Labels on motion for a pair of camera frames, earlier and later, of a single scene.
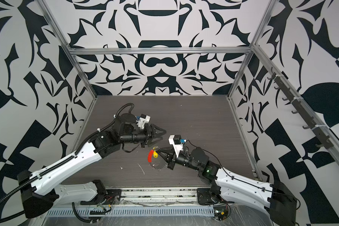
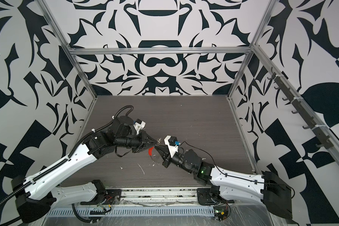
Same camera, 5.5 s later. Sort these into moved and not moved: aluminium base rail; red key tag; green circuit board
Moved: red key tag
Not moved: green circuit board; aluminium base rail
